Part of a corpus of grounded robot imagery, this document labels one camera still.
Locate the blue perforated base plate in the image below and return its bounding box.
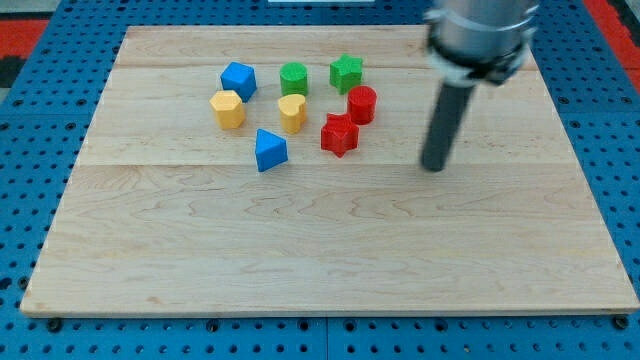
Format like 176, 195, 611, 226
1, 0, 639, 359

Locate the yellow hexagon block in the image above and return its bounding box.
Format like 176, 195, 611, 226
209, 90, 246, 130

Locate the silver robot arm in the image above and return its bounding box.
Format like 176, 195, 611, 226
421, 0, 540, 172

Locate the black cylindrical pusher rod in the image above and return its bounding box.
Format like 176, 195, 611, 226
421, 82, 475, 172

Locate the red star block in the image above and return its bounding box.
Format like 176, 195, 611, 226
320, 113, 359, 158

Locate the blue cube block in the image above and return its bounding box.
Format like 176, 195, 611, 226
220, 62, 257, 103

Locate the green star block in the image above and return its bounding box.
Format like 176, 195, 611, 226
329, 54, 363, 95

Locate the red cylinder block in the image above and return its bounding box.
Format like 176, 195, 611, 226
347, 85, 377, 125

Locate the yellow heart block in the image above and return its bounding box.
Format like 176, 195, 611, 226
278, 94, 307, 134

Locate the wooden board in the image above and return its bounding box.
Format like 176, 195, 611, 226
21, 26, 639, 318

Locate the green cylinder block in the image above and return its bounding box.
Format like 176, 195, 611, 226
279, 62, 308, 96

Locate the blue triangle block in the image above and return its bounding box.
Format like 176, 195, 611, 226
254, 128, 289, 172

